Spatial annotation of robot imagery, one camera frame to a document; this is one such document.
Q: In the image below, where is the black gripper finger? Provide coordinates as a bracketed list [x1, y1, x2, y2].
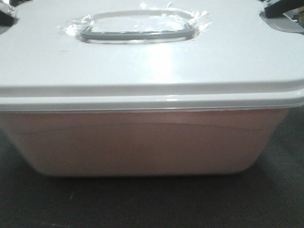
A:
[0, 4, 19, 26]
[263, 0, 298, 18]

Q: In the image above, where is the white bin lid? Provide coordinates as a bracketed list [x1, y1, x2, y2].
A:
[0, 0, 304, 112]

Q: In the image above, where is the white plastic storage bin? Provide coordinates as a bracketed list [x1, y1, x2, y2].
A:
[0, 109, 288, 177]

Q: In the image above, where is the grey lid handle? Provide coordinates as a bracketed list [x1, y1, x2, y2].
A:
[79, 24, 196, 41]

